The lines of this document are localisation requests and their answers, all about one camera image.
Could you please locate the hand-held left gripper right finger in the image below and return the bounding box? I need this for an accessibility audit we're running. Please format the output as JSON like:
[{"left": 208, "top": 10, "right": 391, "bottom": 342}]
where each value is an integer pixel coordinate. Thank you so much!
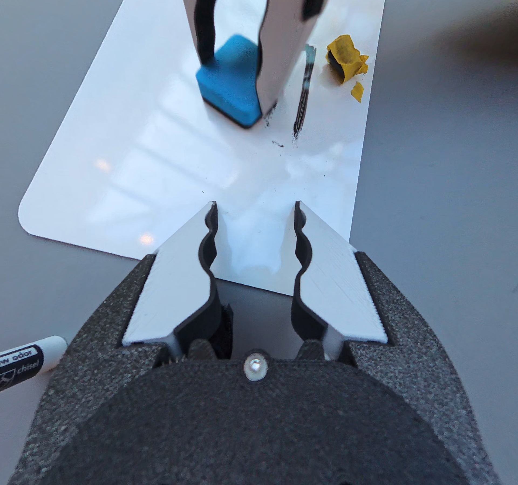
[{"left": 291, "top": 200, "right": 388, "bottom": 361}]

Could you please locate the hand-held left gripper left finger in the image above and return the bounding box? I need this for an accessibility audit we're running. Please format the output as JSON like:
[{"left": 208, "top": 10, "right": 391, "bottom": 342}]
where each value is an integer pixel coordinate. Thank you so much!
[{"left": 122, "top": 201, "right": 223, "bottom": 359}]

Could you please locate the yellow tape strip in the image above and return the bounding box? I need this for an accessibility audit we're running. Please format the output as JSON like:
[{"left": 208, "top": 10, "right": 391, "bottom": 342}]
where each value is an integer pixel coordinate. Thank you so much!
[{"left": 326, "top": 34, "right": 370, "bottom": 85}]

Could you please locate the blue board eraser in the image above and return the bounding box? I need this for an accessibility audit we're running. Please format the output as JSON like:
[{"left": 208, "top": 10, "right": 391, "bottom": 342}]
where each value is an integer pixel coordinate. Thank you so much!
[{"left": 195, "top": 34, "right": 264, "bottom": 130}]

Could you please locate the small white dry-erase board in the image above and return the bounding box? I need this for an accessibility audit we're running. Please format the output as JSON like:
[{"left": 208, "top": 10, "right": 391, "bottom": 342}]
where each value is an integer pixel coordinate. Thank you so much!
[{"left": 18, "top": 0, "right": 390, "bottom": 295}]

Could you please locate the white dry-erase marker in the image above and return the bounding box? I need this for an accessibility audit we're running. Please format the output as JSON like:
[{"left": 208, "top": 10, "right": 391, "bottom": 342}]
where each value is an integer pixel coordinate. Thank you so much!
[{"left": 0, "top": 335, "right": 68, "bottom": 393}]

